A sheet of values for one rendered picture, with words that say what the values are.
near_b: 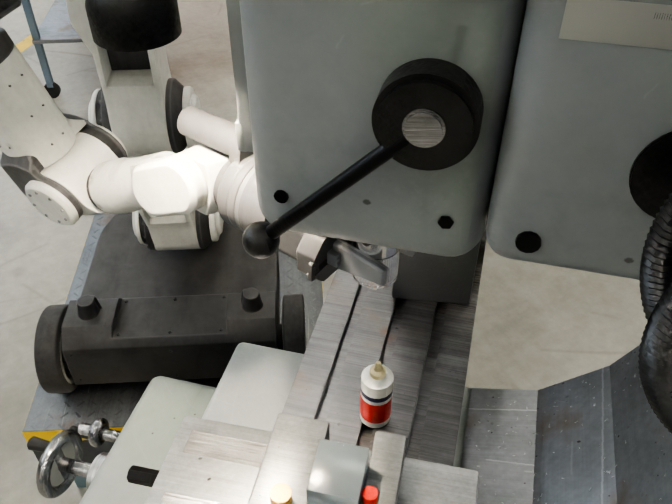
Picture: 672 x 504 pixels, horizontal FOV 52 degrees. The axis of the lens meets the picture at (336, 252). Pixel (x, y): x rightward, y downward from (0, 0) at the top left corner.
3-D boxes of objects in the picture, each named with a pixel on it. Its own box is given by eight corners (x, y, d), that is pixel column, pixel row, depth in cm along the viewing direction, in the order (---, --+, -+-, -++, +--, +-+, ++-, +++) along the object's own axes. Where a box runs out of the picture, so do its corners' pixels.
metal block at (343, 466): (307, 520, 70) (305, 489, 66) (321, 469, 75) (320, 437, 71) (357, 530, 69) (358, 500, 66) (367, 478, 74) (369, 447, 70)
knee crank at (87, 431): (64, 446, 138) (56, 428, 134) (79, 421, 143) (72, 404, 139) (163, 470, 134) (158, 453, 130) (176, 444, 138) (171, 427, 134)
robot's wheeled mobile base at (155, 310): (115, 220, 202) (88, 121, 180) (290, 213, 205) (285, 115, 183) (64, 395, 154) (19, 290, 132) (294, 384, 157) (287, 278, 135)
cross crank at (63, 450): (28, 505, 119) (7, 468, 111) (65, 448, 127) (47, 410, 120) (111, 527, 116) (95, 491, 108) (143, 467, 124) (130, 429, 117)
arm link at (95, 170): (155, 226, 85) (77, 234, 97) (198, 170, 90) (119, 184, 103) (96, 163, 79) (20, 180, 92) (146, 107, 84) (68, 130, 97)
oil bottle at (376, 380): (356, 425, 89) (358, 371, 82) (363, 400, 92) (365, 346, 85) (387, 432, 88) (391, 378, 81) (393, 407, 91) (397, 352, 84)
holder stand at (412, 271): (391, 298, 106) (398, 194, 93) (399, 213, 123) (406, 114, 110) (469, 305, 105) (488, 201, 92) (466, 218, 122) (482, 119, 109)
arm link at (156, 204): (201, 214, 73) (131, 221, 82) (256, 184, 80) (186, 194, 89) (179, 157, 72) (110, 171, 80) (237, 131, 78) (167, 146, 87)
